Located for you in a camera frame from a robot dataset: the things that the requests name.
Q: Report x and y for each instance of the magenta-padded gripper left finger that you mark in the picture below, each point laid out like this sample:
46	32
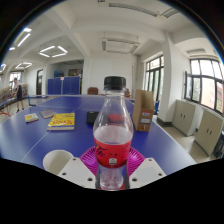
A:
75	170

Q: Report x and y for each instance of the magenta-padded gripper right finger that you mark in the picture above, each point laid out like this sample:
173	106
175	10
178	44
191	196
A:
146	170

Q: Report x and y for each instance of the clear red-labelled drink bottle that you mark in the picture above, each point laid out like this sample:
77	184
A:
112	146

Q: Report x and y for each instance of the white cup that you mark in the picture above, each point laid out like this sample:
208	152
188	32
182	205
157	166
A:
55	161

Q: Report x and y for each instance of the yellow book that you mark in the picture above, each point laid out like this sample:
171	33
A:
61	121

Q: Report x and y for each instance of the brown cardboard box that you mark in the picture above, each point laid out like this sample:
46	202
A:
143	110

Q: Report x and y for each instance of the red table tennis paddle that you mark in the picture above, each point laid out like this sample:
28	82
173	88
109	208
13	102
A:
116	117

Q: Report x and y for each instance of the grey notebook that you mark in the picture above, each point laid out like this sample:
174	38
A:
47	113

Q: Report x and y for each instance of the beige two-door cabinet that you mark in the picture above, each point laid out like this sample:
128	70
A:
183	117
208	132

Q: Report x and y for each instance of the black bin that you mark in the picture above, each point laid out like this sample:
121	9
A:
220	145

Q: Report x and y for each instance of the brown armchair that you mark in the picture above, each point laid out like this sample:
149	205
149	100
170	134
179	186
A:
93	91
127	93

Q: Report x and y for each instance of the blue folded partition boards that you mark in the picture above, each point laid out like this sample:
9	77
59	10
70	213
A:
65	86

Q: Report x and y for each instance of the tall dark-framed window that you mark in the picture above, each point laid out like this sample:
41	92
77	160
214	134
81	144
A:
155	76

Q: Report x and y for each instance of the dark door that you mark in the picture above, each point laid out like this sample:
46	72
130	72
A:
39	81

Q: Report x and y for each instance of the person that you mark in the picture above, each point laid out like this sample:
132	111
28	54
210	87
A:
18	93

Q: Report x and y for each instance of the large dark-framed window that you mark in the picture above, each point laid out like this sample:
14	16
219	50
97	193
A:
206	85

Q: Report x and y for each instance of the ceiling lights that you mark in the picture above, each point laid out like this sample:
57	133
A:
47	49

